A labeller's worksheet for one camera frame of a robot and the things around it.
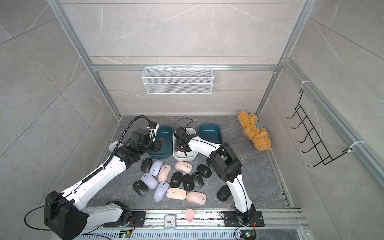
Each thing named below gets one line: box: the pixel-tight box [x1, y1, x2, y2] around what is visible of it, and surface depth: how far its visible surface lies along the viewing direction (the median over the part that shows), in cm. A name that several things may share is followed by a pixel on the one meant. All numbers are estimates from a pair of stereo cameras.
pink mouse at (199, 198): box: [186, 191, 207, 206], surface depth 80 cm
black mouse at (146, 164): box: [141, 157, 153, 173], surface depth 92 cm
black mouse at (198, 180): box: [191, 172, 204, 189], surface depth 87 cm
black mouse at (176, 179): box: [170, 171, 183, 188], surface depth 86 cm
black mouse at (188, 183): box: [182, 174, 195, 192], surface depth 85 cm
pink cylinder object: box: [185, 208, 195, 223], surface depth 69 cm
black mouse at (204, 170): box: [196, 164, 212, 178], surface depth 90 cm
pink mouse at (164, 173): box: [158, 164, 172, 182], surface depth 89 cm
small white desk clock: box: [163, 214, 177, 230], surface depth 73 cm
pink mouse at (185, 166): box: [175, 161, 193, 173], surface depth 91 cm
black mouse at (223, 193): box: [216, 184, 232, 202], surface depth 81 cm
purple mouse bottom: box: [153, 181, 170, 202], surface depth 82 cm
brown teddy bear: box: [238, 111, 272, 151], surface depth 99 cm
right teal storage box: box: [198, 123, 223, 144], surface depth 109 cm
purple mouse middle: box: [141, 172, 159, 190], surface depth 85 cm
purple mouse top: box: [149, 159, 164, 177], surface depth 90 cm
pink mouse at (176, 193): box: [166, 187, 187, 200], surface depth 82 cm
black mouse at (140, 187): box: [132, 180, 149, 196], surface depth 83 cm
